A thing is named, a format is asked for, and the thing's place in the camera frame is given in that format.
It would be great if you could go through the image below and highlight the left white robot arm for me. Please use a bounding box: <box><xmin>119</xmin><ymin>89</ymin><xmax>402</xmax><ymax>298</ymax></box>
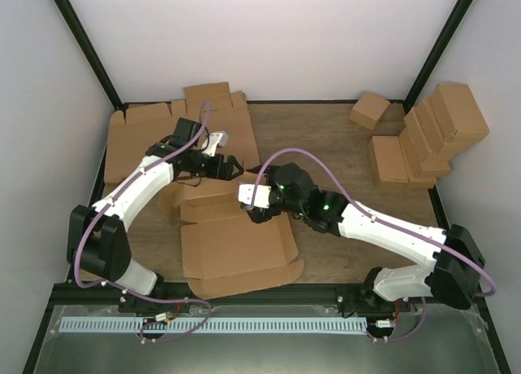
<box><xmin>67</xmin><ymin>118</ymin><xmax>243</xmax><ymax>312</ymax></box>

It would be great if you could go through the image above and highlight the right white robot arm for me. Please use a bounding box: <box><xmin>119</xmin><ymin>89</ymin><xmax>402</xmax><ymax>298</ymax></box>
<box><xmin>238</xmin><ymin>163</ymin><xmax>485</xmax><ymax>311</ymax></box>

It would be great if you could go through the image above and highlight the folded box on table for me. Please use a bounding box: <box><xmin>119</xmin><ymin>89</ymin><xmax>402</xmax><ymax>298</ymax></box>
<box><xmin>368</xmin><ymin>136</ymin><xmax>409</xmax><ymax>189</ymax></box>

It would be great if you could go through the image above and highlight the small folded cardboard box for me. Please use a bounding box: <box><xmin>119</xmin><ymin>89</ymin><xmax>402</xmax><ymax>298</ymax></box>
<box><xmin>348</xmin><ymin>91</ymin><xmax>390</xmax><ymax>130</ymax></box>

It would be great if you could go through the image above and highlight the large folded cardboard box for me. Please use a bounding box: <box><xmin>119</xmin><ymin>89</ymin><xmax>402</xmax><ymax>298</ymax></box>
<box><xmin>429</xmin><ymin>82</ymin><xmax>489</xmax><ymax>160</ymax></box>

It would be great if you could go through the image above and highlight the stack of flat cardboard blanks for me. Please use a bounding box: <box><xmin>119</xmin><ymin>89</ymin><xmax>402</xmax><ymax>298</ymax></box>
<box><xmin>104</xmin><ymin>81</ymin><xmax>261</xmax><ymax>186</ymax></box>

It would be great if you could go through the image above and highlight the row of folded boxes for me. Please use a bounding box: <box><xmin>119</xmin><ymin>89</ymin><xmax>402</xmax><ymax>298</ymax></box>
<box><xmin>398</xmin><ymin>101</ymin><xmax>451</xmax><ymax>188</ymax></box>

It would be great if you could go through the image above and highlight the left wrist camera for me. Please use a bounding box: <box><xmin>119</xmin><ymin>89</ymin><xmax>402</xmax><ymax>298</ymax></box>
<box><xmin>202</xmin><ymin>131</ymin><xmax>229</xmax><ymax>157</ymax></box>

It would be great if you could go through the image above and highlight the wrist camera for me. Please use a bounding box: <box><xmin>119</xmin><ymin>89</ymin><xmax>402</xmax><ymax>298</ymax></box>
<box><xmin>238</xmin><ymin>183</ymin><xmax>271</xmax><ymax>209</ymax></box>
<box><xmin>202</xmin><ymin>131</ymin><xmax>229</xmax><ymax>157</ymax></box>

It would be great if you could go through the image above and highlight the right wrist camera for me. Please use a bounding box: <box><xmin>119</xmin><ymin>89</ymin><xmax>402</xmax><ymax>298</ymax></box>
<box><xmin>238</xmin><ymin>183</ymin><xmax>271</xmax><ymax>209</ymax></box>

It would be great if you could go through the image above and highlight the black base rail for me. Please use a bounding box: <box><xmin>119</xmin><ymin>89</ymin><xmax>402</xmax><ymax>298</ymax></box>
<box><xmin>52</xmin><ymin>282</ymin><xmax>481</xmax><ymax>314</ymax></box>

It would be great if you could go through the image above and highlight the left black frame post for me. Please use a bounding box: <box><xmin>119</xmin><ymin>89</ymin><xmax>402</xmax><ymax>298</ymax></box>
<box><xmin>53</xmin><ymin>0</ymin><xmax>124</xmax><ymax>110</ymax></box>

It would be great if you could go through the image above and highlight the black frame post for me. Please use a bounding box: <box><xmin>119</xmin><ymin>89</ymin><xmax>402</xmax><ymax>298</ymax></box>
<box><xmin>403</xmin><ymin>0</ymin><xmax>474</xmax><ymax>112</ymax></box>
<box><xmin>53</xmin><ymin>0</ymin><xmax>124</xmax><ymax>110</ymax></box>

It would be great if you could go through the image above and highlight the light blue slotted cable duct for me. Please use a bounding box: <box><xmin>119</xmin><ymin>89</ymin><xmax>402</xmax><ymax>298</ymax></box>
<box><xmin>59</xmin><ymin>316</ymin><xmax>367</xmax><ymax>335</ymax></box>

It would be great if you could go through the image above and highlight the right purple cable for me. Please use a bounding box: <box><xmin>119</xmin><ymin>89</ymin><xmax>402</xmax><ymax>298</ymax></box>
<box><xmin>254</xmin><ymin>147</ymin><xmax>500</xmax><ymax>345</ymax></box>

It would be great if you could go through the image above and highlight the right black frame post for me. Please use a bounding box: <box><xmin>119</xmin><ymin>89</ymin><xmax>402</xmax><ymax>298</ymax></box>
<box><xmin>403</xmin><ymin>0</ymin><xmax>474</xmax><ymax>112</ymax></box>

